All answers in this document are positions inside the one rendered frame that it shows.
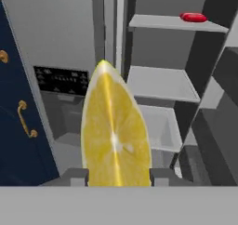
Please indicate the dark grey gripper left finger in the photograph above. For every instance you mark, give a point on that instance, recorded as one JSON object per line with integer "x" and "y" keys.
{"x": 77, "y": 176}

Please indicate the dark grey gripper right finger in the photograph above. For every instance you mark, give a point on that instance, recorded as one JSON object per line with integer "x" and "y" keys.
{"x": 161, "y": 176}

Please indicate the yellow lemon wedge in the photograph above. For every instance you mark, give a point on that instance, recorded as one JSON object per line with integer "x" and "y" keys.
{"x": 115, "y": 132}

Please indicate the open grey fridge door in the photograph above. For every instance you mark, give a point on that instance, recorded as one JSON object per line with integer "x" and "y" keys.
{"x": 214, "y": 111}

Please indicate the grey fridge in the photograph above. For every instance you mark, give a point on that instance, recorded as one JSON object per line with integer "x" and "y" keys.
{"x": 71, "y": 49}

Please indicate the dark blue cupboard door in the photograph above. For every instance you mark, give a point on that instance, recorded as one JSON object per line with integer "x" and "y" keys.
{"x": 18, "y": 126}

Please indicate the red flat food item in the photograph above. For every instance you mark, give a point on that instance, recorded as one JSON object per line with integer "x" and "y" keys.
{"x": 193, "y": 17}

